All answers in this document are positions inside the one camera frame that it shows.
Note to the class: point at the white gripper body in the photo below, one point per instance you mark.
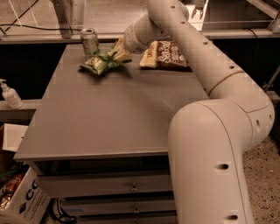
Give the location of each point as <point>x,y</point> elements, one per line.
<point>129,39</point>

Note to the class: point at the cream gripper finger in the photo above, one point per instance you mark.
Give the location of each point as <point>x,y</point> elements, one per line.
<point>117,46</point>
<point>121,54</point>

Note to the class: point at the green jalapeno chip bag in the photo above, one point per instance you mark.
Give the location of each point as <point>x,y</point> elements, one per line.
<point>101,63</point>

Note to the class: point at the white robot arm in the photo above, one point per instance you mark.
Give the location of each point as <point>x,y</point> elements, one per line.
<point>206,139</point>

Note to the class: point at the green 7up can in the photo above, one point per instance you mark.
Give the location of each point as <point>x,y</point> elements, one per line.
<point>90,42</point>

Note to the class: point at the brown chip bag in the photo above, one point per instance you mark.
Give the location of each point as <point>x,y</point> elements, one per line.
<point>163,55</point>

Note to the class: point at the grey drawer cabinet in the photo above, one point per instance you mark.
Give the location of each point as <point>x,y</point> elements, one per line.
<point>117,122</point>

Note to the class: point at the white pump bottle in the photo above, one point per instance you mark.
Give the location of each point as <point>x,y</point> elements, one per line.
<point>11,96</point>

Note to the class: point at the top grey drawer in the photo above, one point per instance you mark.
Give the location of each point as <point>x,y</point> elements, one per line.
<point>106,184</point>

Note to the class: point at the grey drawer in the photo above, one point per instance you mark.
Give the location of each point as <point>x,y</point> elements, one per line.
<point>141,218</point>
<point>106,184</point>
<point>130,205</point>

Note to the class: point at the middle grey drawer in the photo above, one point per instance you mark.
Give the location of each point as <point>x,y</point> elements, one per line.
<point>130,205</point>

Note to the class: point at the bottom grey drawer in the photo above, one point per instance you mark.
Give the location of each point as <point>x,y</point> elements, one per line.
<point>141,218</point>

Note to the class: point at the snack packets in box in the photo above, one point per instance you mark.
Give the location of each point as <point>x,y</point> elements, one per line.
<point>9,189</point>

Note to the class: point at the white cardboard box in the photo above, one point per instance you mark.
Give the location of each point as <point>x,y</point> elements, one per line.
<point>29,202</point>

